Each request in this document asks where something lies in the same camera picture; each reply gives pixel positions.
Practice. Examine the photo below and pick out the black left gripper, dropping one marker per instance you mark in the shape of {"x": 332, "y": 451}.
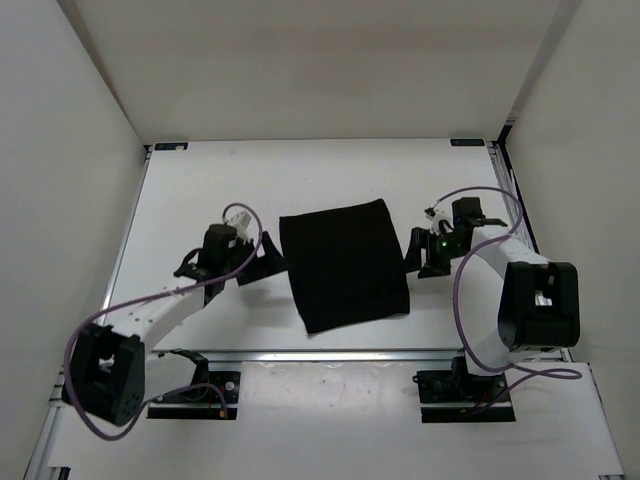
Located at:
{"x": 270, "y": 264}

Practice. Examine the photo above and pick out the blue corner label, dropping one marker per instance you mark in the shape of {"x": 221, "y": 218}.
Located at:
{"x": 466, "y": 142}
{"x": 171, "y": 146}

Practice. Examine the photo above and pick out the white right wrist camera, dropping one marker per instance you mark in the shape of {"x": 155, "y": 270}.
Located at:
{"x": 441, "y": 222}

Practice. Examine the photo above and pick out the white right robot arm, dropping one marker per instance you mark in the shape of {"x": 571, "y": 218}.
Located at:
{"x": 539, "y": 305}

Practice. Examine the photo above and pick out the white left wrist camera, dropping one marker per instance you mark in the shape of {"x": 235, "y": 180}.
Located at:
{"x": 240, "y": 222}

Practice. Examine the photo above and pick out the aluminium front rail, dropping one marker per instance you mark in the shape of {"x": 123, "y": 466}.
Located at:
{"x": 329, "y": 356}

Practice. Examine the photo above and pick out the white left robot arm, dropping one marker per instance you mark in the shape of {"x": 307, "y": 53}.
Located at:
{"x": 112, "y": 370}

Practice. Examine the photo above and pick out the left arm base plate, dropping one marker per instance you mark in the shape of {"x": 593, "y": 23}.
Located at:
{"x": 187, "y": 387}

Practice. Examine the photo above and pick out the right blue corner label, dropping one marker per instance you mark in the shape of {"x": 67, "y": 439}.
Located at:
{"x": 466, "y": 142}

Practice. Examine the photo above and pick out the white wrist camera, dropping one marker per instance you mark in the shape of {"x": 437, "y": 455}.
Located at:
{"x": 240, "y": 222}
{"x": 441, "y": 222}

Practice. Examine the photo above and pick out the left blue corner label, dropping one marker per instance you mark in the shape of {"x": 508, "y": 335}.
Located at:
{"x": 171, "y": 146}

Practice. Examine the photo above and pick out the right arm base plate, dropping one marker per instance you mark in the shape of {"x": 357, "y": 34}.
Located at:
{"x": 457, "y": 396}

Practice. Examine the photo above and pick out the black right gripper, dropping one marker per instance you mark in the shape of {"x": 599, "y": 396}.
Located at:
{"x": 422, "y": 238}

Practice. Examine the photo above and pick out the black skirt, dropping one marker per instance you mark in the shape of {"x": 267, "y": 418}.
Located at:
{"x": 345, "y": 266}

